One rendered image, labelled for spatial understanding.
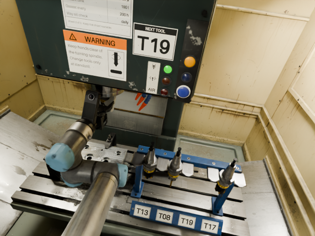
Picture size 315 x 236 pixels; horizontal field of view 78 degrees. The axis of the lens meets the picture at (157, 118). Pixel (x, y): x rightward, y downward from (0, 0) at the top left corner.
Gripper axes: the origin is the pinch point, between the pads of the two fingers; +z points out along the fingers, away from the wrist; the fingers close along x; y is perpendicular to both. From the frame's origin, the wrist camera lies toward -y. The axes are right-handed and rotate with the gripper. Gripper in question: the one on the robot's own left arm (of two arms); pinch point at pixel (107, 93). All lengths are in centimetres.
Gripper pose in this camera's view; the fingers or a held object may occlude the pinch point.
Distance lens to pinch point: 84.1
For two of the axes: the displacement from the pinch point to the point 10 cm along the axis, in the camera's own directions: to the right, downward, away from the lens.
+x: 9.7, 2.2, -1.1
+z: 2.2, -6.1, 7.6
